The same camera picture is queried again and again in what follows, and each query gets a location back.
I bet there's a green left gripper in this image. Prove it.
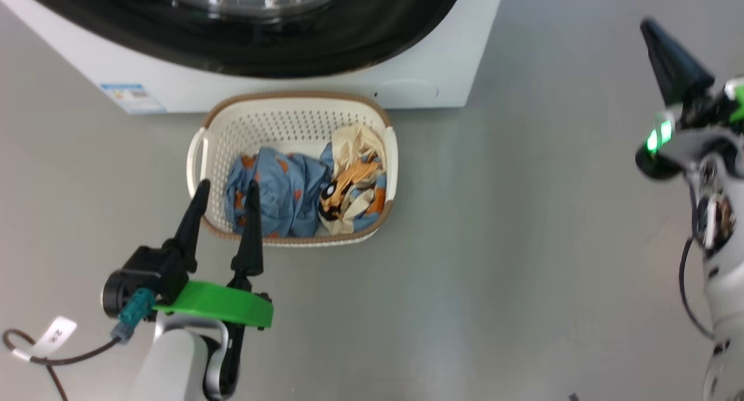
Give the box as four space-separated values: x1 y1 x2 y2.
153 179 274 330

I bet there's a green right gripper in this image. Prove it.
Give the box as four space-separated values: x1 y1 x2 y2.
639 19 744 135

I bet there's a blue garment with orange print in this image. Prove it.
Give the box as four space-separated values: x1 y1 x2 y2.
224 143 388 239

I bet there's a cream garment with orange print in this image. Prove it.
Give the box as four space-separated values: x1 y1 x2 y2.
317 124 387 235

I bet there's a black glass washing machine door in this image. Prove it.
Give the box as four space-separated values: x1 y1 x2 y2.
10 0 467 80

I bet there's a cream perforated laundry basket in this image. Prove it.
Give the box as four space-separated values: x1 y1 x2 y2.
186 91 399 248

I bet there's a white front-load washing machine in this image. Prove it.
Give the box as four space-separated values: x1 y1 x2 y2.
0 0 506 115

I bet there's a blue energy label sticker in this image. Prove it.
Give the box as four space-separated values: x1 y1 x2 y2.
99 83 167 115

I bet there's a teal left cable connector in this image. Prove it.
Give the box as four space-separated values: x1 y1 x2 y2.
110 288 157 345

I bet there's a white cable tag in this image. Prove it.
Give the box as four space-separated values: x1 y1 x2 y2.
35 316 78 355

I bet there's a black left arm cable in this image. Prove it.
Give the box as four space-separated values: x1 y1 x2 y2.
2 329 123 401

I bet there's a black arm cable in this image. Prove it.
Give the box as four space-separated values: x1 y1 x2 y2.
2 329 123 401
678 237 714 340

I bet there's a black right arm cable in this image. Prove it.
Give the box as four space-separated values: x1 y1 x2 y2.
678 237 714 340

